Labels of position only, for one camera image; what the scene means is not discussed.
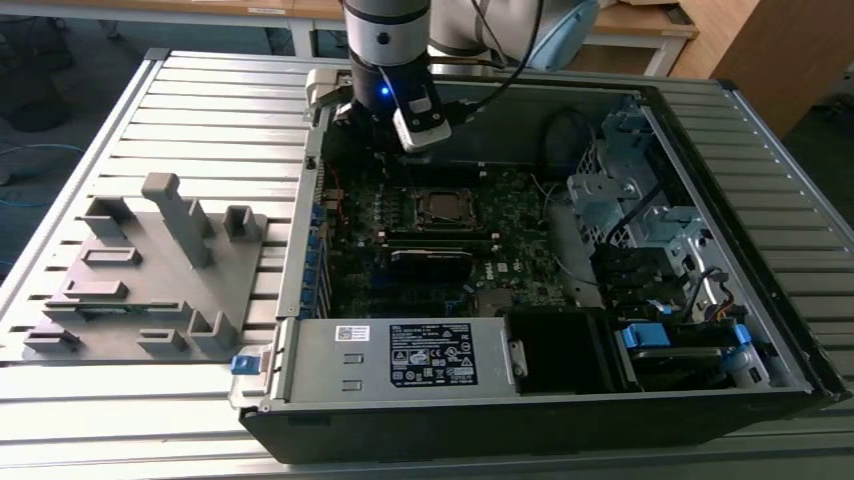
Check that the thin metal locking lever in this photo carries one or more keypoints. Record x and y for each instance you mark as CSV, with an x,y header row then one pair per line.
x,y
409,177

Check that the CPU with silver top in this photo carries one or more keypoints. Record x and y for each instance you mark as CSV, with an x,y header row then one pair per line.
x,y
446,206

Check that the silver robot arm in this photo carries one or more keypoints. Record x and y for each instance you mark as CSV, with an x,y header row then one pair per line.
x,y
388,30

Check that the CPU socket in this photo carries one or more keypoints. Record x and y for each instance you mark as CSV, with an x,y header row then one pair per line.
x,y
417,226

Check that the black graphics card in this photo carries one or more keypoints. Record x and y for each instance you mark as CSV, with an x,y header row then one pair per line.
x,y
430,272

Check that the green motherboard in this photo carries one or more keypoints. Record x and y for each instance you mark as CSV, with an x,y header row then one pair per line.
x,y
528,240

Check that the metal disk bay cage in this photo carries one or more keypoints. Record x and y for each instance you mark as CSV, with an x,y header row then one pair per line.
x,y
601,200

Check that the silver finned heatsink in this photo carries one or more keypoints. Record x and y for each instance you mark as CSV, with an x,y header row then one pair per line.
x,y
495,302

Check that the black office chair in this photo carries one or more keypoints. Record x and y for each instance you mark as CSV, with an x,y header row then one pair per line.
x,y
34,75

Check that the grey parts rack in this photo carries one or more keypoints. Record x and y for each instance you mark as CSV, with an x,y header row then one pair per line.
x,y
168,300

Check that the silver power supply box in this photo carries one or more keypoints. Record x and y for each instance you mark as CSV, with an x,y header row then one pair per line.
x,y
314,350

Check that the black power supply label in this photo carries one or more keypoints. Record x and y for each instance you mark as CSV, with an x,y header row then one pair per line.
x,y
434,352

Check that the blue case latch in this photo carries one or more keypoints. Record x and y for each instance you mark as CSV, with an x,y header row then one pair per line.
x,y
244,365

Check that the green RAM stick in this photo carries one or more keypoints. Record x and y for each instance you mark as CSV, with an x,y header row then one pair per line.
x,y
110,310

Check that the black plastic fan shroud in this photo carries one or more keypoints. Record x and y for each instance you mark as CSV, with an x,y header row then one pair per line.
x,y
561,350

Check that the wooden cabinet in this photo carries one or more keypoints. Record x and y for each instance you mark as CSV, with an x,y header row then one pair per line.
x,y
788,60

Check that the blue plastic disk carrier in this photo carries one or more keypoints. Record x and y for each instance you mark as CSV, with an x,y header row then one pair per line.
x,y
644,335

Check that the black PC case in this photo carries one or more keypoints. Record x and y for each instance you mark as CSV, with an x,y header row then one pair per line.
x,y
468,435

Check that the dark hard disk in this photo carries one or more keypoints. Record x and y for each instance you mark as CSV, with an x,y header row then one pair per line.
x,y
675,367

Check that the small blue plastic clip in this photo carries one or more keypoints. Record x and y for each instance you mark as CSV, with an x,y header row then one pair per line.
x,y
743,335

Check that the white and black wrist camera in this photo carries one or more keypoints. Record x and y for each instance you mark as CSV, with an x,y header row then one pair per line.
x,y
424,127

